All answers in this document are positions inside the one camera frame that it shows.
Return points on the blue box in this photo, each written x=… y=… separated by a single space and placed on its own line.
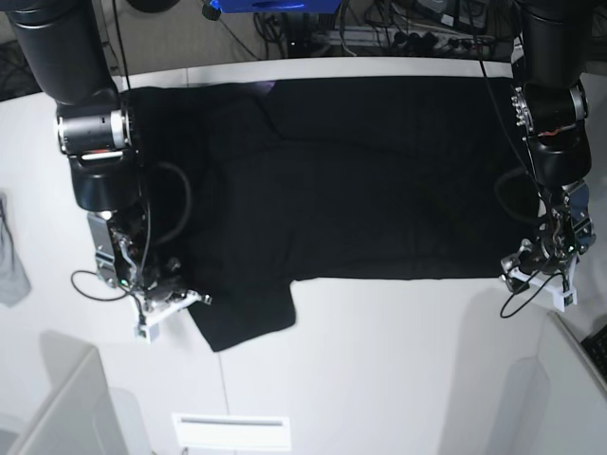
x=287 y=6

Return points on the white power strip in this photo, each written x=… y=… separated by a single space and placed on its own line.
x=428 y=42

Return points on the white partition panel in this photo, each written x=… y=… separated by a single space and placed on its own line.
x=553 y=402
x=78 y=416

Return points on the black T-shirt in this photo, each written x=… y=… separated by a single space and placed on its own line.
x=361 y=178

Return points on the white partition panel left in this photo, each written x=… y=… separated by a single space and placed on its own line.
x=78 y=416

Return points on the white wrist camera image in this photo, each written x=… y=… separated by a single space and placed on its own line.
x=146 y=333
x=564 y=298

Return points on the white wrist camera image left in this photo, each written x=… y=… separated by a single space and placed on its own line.
x=146 y=333

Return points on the white partition panel right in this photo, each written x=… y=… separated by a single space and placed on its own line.
x=553 y=402

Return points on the black keyboard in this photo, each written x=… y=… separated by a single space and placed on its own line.
x=596 y=347

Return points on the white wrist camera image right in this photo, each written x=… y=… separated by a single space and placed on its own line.
x=564 y=298

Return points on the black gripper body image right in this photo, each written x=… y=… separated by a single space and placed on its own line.
x=547 y=255

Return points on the black robot arm image left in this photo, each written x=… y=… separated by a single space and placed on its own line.
x=95 y=130

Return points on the grey cloth at table edge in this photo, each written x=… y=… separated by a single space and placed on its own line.
x=15 y=285

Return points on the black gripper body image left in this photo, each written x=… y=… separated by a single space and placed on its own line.
x=156 y=283

